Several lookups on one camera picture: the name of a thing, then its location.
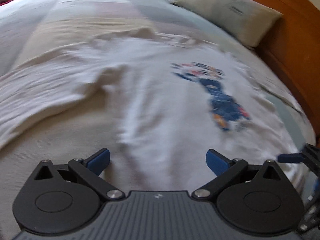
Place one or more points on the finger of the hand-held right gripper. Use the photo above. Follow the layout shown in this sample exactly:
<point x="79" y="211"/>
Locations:
<point x="290" y="158"/>

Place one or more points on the pale printed pillow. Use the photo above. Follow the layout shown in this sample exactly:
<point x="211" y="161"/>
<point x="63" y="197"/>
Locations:
<point x="225" y="12"/>

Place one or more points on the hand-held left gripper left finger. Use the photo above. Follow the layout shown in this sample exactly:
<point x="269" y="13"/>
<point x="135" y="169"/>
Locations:
<point x="100" y="160"/>

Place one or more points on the wooden bed headboard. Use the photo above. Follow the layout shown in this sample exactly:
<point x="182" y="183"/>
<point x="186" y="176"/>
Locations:
<point x="295" y="55"/>

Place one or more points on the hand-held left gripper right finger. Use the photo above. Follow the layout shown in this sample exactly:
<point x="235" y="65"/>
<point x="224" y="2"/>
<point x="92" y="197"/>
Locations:
<point x="217" y="163"/>

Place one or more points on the pastel patchwork bedsheet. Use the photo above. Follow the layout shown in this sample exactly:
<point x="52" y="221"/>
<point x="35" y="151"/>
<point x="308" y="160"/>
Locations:
<point x="75" y="10"/>

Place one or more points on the white printed sweatshirt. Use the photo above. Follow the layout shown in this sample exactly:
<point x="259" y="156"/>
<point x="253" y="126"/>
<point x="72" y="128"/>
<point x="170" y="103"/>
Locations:
<point x="155" y="100"/>

